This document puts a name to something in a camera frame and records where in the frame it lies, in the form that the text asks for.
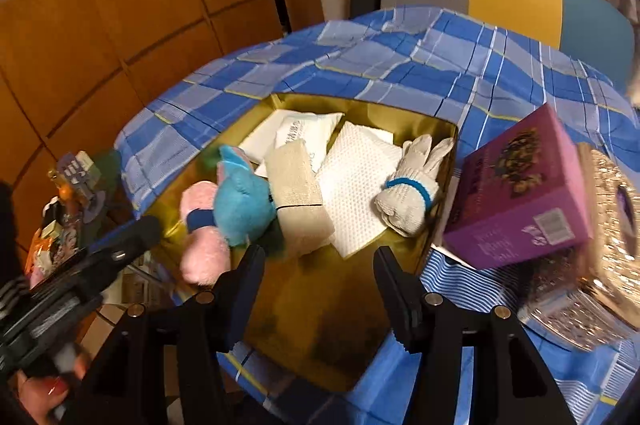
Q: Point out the pile of small colourful things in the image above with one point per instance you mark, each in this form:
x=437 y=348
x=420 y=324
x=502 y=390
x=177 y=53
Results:
x=70 y=205

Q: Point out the blue plush toy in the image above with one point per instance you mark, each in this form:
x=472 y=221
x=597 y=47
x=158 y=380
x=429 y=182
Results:
x=242 y=200

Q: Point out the plain white paper packet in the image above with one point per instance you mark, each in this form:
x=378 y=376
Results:
x=262 y=137

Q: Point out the purple cardboard box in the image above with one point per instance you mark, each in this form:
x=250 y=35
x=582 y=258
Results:
x=505 y=200

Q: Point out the white glove blue band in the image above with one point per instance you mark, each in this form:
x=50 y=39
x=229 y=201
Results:
x=407 y=200

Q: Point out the white textured cloth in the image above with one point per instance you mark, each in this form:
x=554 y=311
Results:
x=355 y=190

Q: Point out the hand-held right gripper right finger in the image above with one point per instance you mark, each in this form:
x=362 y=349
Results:
x=395 y=300

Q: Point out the gold tin box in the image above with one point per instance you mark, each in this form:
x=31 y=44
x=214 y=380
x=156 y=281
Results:
x=310 y=305

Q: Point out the beige knit sock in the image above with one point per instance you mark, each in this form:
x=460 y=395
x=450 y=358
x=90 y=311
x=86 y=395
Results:
x=297 y=205

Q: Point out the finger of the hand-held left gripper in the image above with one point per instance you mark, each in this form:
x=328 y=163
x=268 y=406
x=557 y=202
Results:
x=135 y=235

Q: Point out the printed white paper packet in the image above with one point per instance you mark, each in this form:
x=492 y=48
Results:
x=310 y=130

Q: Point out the person's left hand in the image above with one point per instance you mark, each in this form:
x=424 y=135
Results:
x=40 y=395

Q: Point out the blue plaid bed sheet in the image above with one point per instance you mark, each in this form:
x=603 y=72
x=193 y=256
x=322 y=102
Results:
x=400 y=55

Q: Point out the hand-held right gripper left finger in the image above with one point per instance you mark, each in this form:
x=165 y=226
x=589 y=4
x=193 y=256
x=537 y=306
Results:
x=247 y=300

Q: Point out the pink fluffy sock navy band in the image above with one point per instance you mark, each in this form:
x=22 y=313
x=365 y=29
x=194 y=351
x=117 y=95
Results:
x=202 y=255

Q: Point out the embossed gold tin lid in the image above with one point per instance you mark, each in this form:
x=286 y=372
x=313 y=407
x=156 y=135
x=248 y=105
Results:
x=610 y=255

